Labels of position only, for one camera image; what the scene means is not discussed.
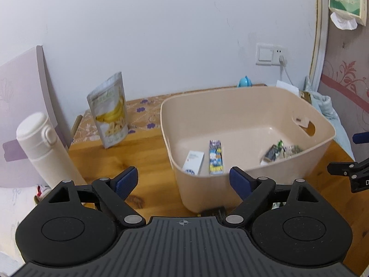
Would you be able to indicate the gold patterned snack bag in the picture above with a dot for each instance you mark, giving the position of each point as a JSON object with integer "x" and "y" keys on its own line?
{"x": 306, "y": 96}

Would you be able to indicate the cream curved mirror frame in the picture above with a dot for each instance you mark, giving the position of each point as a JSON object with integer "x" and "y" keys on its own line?
{"x": 320, "y": 45}

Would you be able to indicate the beige plastic storage bin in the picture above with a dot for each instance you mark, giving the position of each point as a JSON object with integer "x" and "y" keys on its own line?
{"x": 247, "y": 121}

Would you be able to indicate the small dark snack packet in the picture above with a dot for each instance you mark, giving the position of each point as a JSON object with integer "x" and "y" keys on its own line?
{"x": 272, "y": 154}

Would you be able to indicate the blue cartoon figurine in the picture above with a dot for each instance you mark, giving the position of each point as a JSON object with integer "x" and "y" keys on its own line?
{"x": 245, "y": 82}

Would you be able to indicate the white wall switch socket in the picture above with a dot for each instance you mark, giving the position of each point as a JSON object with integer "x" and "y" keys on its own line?
{"x": 268, "y": 54}

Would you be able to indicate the banana chips snack pouch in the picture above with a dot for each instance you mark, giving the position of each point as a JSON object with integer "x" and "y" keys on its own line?
{"x": 107, "y": 104}

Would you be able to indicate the lilac bed headboard panel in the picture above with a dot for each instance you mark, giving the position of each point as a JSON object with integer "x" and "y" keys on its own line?
{"x": 23, "y": 91}

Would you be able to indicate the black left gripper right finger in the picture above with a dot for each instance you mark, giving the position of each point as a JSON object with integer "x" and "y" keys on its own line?
{"x": 291, "y": 224}

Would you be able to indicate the blue cartoon candy box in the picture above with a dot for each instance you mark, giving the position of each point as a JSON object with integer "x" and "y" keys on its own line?
{"x": 215, "y": 157}

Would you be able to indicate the clear green snack bag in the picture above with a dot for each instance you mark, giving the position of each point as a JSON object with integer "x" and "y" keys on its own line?
{"x": 284, "y": 151}

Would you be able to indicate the white thermos bottle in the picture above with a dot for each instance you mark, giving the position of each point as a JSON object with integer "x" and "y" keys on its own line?
{"x": 44, "y": 149}

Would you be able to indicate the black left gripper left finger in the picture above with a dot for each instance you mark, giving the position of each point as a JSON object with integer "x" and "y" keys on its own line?
{"x": 75, "y": 224}

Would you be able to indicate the white paper sheet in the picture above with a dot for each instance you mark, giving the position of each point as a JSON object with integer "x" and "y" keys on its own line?
{"x": 289, "y": 87}

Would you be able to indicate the light blue quilted blanket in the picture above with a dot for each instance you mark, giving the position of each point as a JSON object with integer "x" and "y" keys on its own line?
{"x": 323, "y": 104}

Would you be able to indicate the floral table mat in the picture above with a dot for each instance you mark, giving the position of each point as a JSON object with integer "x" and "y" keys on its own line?
{"x": 143, "y": 115}

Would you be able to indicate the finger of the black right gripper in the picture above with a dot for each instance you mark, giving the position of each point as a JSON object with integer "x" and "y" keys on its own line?
{"x": 349, "y": 169}
{"x": 361, "y": 138}

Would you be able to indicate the white rectangular box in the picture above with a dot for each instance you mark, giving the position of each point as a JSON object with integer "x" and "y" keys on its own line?
{"x": 193, "y": 162}

